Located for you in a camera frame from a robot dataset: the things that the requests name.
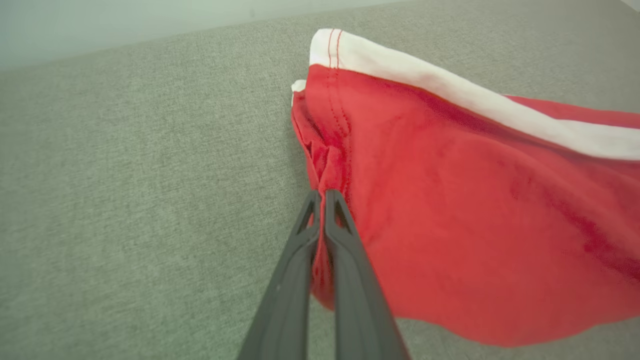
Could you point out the red shorts with white stripe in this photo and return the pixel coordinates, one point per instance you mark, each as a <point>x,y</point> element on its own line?
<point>475,210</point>

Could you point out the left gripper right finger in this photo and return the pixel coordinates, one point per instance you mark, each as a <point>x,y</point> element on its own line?
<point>357,310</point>

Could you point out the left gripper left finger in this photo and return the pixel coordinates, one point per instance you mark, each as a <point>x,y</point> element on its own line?
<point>287,300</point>

